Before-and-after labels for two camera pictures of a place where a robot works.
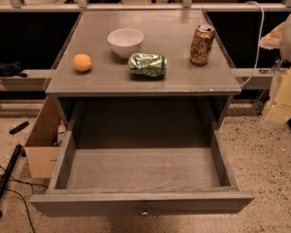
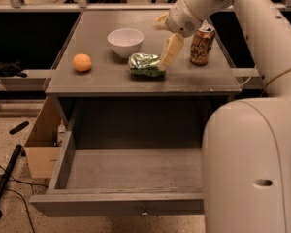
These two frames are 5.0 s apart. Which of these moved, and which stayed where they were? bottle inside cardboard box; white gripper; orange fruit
Moved: white gripper
Stayed: bottle inside cardboard box; orange fruit
